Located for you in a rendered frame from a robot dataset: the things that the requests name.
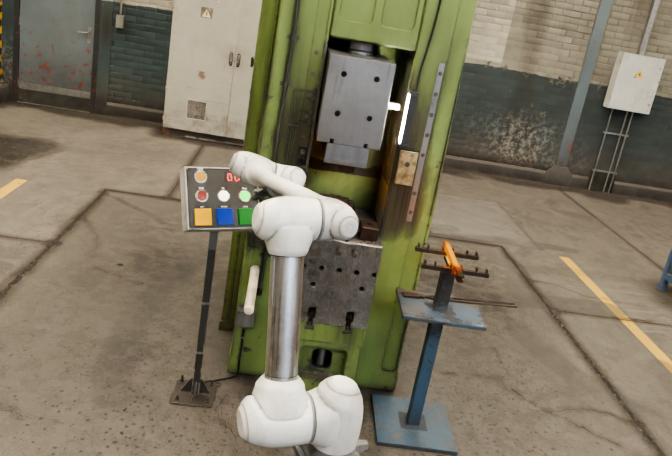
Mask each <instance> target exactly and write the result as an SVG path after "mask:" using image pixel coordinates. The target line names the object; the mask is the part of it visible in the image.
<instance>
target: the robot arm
mask: <svg viewBox="0 0 672 456"><path fill-rule="evenodd" d="M229 168H230V171H231V172H232V173H233V174H234V175H235V176H236V177H237V178H239V179H242V180H243V181H244V182H247V183H249V184H252V185H255V186H263V187H261V188H260V189H259V188H257V187H254V190H253V191H252V200H258V199H260V198H262V199H264V197H265V196H266V197H272V198H271V199H267V200H265V201H263V202H261V203H259V204H257V205H256V207H255V208H254V211H253V215H252V228H253V231H254V233H255V235H256V236H257V237H258V238H260V239H261V240H264V241H265V244H266V248H267V251H268V253H269V254H271V264H270V282H269V299H268V305H269V306H268V324H267V342H266V360H265V373H264V374H263V375H262V376H261V377H260V378H259V379H258V380H257V381H256V383H255V387H254V389H253V392H252V395H250V396H246V397H245V398H244V399H243V400H242V402H241V403H240V406H239V407H238V410H237V426H238V431H239V434H240V436H241V438H243V439H244V440H246V441H248V442H249V443H251V444H253V445H257V446H261V447H269V448H279V447H291V446H298V445H299V446H300V448H301V449H302V451H303V453H304V455H305V456H359V455H358V452H361V451H364V450H367V449H368V446H369V445H368V442H367V441H366V440H358V438H359V434H360V430H361V425H362V419H363V398H362V395H361V393H360V390H359V388H358V386H357V384H356V383H355V382H354V381H353V380H352V379H350V378H348V377H346V376H341V375H336V376H331V377H328V378H326V379H325V380H323V381H322V382H321V383H320V384H319V386H318V387H316V388H314V389H312V390H309V391H307V392H306V391H305V384H304V382H303V381H302V380H301V378H300V377H299V376H298V375H297V374H298V356H299V339H300V321H301V304H302V286H303V269H304V256H306V254H307V253H308V251H309V248H310V245H311V243H312V241H323V240H335V239H336V240H338V241H345V240H349V239H351V238H352V237H354V236H355V234H356V232H357V229H358V218H357V215H356V213H355V212H354V210H353V209H352V208H351V207H349V206H348V205H347V204H345V203H344V202H342V201H340V200H337V199H334V198H328V197H324V196H321V195H319V194H317V193H315V192H313V191H311V190H309V189H307V188H305V187H303V186H304V183H305V179H306V175H305V172H304V171H303V170H302V169H301V168H298V167H295V166H288V165H281V164H277V163H274V162H272V161H270V160H269V159H267V158H265V157H262V156H260V155H257V154H254V153H251V152H245V151H240V152H237V153H235V154H234V155H233V157H232V159H231V161H230V164H229ZM274 197H275V198H274Z"/></svg>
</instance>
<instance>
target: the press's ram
mask: <svg viewBox="0 0 672 456"><path fill-rule="evenodd" d="M395 69H396V64H395V63H394V62H392V61H391V60H390V59H388V58H387V57H386V56H384V55H378V54H374V56H364V55H357V54H352V53H348V52H345V51H344V49H343V48H337V47H331V46H327V53H326V59H325V65H324V71H323V78H322V84H321V90H320V96H319V103H318V109H317V115H316V121H315V131H316V140H317V141H321V142H328V143H329V142H330V138H331V139H332V140H333V143H334V144H341V145H347V146H354V147H360V148H363V147H364V144H365V145H366V147H367V149H373V150H380V147H381V142H382V137H383V132H384V127H385V121H386V116H387V111H388V109H393V110H399V108H400V104H399V103H395V102H389V101H390V95H391V90H392V85H393V80H394V75H395Z"/></svg>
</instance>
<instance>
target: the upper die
mask: <svg viewBox="0 0 672 456"><path fill-rule="evenodd" d="M321 145H322V153H323V160H324V162H326V163H332V164H339V165H346V166H352V167H359V168H366V165H367V159H368V154H369V149H367V147H366V145H365V144H364V147H363V148H360V147H354V146H347V145H341V144H334V143H333V140H332V139H331V138H330V142H329V143H328V142H321Z"/></svg>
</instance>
